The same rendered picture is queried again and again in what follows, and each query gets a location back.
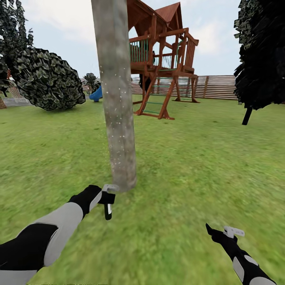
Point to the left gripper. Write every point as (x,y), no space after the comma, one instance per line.
(109,198)

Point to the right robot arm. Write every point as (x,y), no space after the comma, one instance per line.
(244,265)

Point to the pesticide atomizer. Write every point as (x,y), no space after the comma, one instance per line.
(108,213)

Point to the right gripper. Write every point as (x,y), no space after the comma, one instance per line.
(219,237)

